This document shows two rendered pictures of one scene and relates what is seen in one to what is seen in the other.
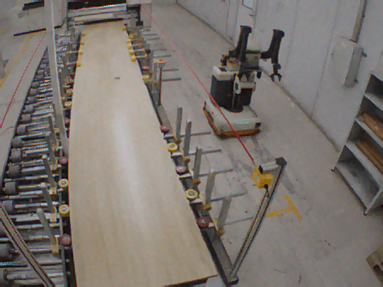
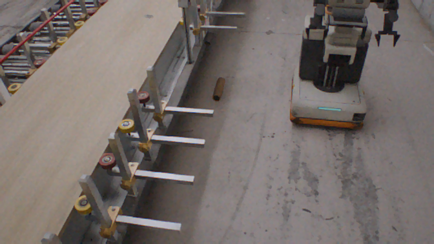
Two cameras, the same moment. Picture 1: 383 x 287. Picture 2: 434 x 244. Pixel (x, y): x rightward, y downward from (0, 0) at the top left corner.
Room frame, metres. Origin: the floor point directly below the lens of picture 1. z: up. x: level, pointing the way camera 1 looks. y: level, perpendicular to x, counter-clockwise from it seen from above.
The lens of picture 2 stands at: (1.00, -0.99, 2.07)
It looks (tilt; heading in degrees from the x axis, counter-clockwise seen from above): 42 degrees down; 33
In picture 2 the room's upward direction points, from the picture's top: 4 degrees counter-clockwise
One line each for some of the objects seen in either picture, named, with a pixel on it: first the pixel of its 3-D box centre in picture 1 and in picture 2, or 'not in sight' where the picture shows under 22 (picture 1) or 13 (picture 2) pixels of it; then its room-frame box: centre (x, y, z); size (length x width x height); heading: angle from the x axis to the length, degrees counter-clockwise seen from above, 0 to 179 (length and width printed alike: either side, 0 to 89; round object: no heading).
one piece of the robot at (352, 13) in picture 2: (250, 70); (346, 23); (3.32, -0.60, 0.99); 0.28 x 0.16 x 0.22; 109
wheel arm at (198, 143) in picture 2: (195, 152); (165, 140); (1.93, -0.04, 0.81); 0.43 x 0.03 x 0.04; 111
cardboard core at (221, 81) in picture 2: not in sight; (219, 88); (3.34, 0.50, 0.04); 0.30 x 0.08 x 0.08; 21
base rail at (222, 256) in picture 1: (150, 87); (203, 37); (3.20, 0.54, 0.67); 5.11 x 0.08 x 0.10; 21
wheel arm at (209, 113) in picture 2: (186, 134); (177, 111); (2.16, 0.05, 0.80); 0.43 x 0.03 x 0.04; 111
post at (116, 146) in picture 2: (196, 172); (125, 171); (1.62, -0.05, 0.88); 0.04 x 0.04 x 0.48; 21
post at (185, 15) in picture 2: (159, 85); (187, 35); (2.78, 0.38, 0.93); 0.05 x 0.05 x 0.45; 21
